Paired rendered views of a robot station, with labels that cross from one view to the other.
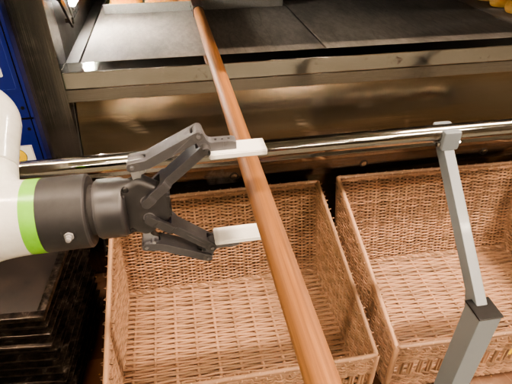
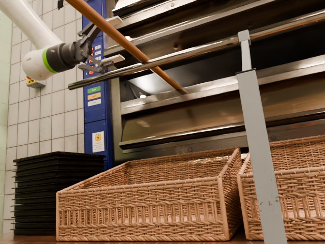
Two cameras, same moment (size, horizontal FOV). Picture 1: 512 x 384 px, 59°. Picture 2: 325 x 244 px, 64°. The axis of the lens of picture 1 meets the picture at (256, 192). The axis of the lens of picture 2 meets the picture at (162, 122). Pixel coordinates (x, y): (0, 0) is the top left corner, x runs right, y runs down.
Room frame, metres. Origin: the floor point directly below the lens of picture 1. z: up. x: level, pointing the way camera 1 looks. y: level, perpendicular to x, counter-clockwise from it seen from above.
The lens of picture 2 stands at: (-0.09, -0.51, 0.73)
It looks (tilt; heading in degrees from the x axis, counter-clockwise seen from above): 13 degrees up; 33
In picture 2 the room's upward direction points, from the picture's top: 5 degrees counter-clockwise
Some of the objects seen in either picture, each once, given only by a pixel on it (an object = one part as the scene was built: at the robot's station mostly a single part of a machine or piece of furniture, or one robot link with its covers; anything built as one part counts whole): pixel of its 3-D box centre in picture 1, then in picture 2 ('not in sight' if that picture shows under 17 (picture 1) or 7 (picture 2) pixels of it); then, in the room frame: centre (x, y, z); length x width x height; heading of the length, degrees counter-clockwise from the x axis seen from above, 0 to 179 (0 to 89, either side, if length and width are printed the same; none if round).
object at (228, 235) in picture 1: (239, 233); (112, 59); (0.48, 0.02, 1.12); 0.07 x 0.03 x 0.01; 101
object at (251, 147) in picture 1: (236, 148); (110, 22); (0.48, 0.02, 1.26); 0.07 x 0.03 x 0.01; 101
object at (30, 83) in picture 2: not in sight; (36, 78); (0.80, 1.00, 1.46); 0.10 x 0.07 x 0.10; 100
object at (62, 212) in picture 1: (72, 210); (63, 57); (0.44, 0.23, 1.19); 0.12 x 0.06 x 0.09; 11
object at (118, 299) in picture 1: (231, 292); (160, 187); (0.74, 0.06, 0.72); 0.56 x 0.49 x 0.28; 100
